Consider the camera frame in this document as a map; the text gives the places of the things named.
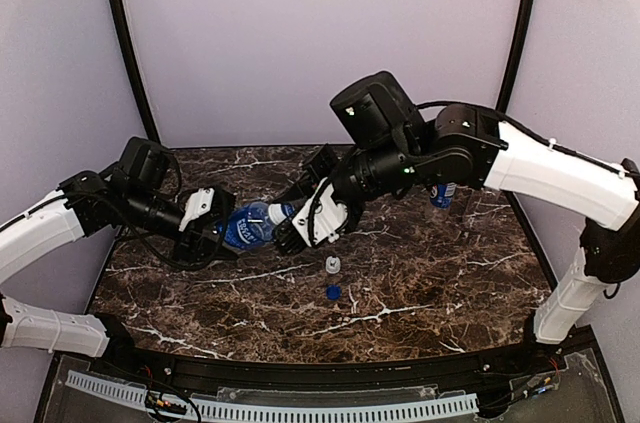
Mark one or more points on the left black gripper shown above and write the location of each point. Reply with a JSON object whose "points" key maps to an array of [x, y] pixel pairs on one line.
{"points": [[201, 231]]}

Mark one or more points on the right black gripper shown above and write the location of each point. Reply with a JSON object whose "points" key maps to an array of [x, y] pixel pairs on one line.
{"points": [[310, 189]]}

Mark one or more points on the Pocari Sweat bottle blue label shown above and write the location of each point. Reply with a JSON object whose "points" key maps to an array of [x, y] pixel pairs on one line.
{"points": [[252, 226]]}

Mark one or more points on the white sport bottle cap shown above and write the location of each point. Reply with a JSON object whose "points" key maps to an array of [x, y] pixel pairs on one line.
{"points": [[333, 265]]}

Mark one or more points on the Pepsi bottle blue label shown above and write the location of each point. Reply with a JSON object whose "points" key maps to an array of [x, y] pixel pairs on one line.
{"points": [[441, 195]]}

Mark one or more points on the blue bottle cap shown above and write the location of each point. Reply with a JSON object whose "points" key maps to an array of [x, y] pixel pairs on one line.
{"points": [[333, 292]]}

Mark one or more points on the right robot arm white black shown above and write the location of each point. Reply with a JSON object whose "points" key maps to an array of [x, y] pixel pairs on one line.
{"points": [[395, 148]]}

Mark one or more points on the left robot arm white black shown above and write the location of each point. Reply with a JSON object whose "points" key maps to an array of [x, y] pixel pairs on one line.
{"points": [[127, 194]]}

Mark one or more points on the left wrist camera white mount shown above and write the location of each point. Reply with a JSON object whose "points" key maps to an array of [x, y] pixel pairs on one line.
{"points": [[197, 205]]}

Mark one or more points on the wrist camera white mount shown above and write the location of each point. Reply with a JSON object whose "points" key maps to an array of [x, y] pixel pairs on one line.
{"points": [[197, 205], [321, 219]]}

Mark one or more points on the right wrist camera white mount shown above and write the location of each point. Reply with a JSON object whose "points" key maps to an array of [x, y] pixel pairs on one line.
{"points": [[321, 219]]}

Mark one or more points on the left black frame post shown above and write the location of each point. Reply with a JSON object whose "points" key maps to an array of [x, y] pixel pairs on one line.
{"points": [[133, 72]]}

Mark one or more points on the black frame post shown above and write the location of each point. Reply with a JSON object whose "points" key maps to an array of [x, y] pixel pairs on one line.
{"points": [[133, 72], [516, 50]]}

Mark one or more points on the black front table rail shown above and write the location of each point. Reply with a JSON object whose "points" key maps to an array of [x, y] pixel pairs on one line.
{"points": [[483, 371]]}

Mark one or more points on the white slotted cable duct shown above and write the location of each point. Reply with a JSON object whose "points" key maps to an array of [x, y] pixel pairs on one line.
{"points": [[415, 404]]}

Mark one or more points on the right black frame post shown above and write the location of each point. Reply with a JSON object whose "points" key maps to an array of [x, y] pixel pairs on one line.
{"points": [[516, 50]]}

